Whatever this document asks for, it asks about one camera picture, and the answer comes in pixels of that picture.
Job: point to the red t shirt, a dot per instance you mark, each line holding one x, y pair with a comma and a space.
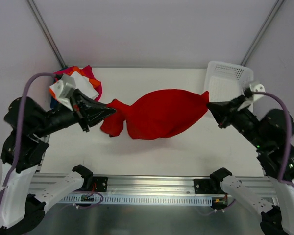
158, 114

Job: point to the orange folded t shirt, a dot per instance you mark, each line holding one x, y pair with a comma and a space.
88, 76

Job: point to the right metal frame post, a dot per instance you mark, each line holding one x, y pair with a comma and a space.
262, 31

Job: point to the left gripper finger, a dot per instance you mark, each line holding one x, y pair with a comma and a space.
95, 116
81, 101

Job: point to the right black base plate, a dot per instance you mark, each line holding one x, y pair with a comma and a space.
204, 186

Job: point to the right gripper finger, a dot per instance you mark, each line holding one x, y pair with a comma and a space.
222, 115
224, 105

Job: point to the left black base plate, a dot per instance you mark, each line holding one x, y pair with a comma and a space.
98, 184

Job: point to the white slotted cable duct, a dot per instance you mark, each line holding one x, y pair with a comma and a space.
139, 200

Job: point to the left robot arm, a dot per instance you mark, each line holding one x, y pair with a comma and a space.
23, 150

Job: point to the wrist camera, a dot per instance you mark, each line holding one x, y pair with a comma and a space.
64, 89
251, 95

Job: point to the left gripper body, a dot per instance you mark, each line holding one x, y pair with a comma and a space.
81, 114

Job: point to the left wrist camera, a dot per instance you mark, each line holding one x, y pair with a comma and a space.
64, 89

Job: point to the white folded t shirt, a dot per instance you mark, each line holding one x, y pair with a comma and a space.
82, 83

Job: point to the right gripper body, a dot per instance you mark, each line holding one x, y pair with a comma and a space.
234, 111

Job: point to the left metal frame post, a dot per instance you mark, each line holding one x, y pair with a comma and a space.
45, 31

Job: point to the metal frame post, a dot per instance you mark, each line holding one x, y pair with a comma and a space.
262, 31
45, 31

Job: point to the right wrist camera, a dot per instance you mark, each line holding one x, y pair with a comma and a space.
251, 95

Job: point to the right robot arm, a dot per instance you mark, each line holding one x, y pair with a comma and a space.
271, 136

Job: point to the pink folded t shirt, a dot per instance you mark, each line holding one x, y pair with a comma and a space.
88, 69

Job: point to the blue folded t shirt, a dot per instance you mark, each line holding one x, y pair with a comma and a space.
53, 102

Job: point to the aluminium mounting rail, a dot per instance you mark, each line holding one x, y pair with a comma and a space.
152, 185

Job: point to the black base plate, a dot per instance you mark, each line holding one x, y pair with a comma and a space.
204, 186
98, 184

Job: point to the white plastic basket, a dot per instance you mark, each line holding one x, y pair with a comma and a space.
225, 81

